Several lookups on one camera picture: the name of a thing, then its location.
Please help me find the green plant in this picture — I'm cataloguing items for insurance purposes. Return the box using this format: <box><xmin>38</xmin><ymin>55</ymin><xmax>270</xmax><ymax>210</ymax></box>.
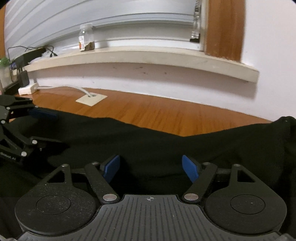
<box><xmin>0</xmin><ymin>57</ymin><xmax>11</xmax><ymax>70</ymax></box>

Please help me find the white window blind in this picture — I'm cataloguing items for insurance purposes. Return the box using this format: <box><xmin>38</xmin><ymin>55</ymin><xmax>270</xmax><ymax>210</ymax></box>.
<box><xmin>5</xmin><ymin>0</ymin><xmax>206</xmax><ymax>58</ymax></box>

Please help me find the white cable grommet plate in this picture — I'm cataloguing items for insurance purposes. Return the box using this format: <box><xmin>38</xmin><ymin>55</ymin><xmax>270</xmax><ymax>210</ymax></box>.
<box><xmin>76</xmin><ymin>92</ymin><xmax>108</xmax><ymax>106</ymax></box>

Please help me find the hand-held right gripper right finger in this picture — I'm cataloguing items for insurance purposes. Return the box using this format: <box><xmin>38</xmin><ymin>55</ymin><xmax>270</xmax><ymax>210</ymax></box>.
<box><xmin>182</xmin><ymin>154</ymin><xmax>262</xmax><ymax>204</ymax></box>

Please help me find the black garment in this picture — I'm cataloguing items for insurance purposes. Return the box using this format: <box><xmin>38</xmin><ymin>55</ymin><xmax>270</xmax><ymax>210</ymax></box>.
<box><xmin>0</xmin><ymin>108</ymin><xmax>296</xmax><ymax>239</ymax></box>

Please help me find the beige window sill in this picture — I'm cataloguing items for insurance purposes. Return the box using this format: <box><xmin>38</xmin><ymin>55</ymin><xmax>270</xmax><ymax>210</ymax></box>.
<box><xmin>23</xmin><ymin>46</ymin><xmax>259</xmax><ymax>83</ymax></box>

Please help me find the flat black box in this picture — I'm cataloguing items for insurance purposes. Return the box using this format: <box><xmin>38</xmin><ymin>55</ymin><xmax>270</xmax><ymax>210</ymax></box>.
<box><xmin>15</xmin><ymin>47</ymin><xmax>47</xmax><ymax>66</ymax></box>

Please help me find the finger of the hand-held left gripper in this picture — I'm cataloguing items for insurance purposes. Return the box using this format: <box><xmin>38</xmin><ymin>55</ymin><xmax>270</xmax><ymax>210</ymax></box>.
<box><xmin>0</xmin><ymin>95</ymin><xmax>59</xmax><ymax>125</ymax></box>
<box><xmin>0</xmin><ymin>126</ymin><xmax>64</xmax><ymax>157</ymax></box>

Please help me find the glass jar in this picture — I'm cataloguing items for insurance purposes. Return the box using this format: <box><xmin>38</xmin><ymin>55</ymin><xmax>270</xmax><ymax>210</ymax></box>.
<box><xmin>79</xmin><ymin>23</ymin><xmax>95</xmax><ymax>52</ymax></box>

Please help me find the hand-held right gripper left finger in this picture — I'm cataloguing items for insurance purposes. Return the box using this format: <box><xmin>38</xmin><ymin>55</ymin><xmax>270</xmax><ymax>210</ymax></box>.
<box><xmin>39</xmin><ymin>154</ymin><xmax>121</xmax><ymax>204</ymax></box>

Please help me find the wooden window frame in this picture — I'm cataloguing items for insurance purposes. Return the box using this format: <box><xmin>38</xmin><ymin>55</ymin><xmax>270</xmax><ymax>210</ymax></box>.
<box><xmin>205</xmin><ymin>0</ymin><xmax>245</xmax><ymax>62</ymax></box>

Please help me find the black power adapter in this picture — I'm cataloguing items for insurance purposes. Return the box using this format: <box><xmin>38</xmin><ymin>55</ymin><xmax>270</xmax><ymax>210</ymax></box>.
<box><xmin>17</xmin><ymin>70</ymin><xmax>30</xmax><ymax>87</ymax></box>

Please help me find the blind bead cord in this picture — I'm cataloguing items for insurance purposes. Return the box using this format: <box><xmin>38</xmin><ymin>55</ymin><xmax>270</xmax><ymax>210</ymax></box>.
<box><xmin>190</xmin><ymin>0</ymin><xmax>201</xmax><ymax>42</ymax></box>

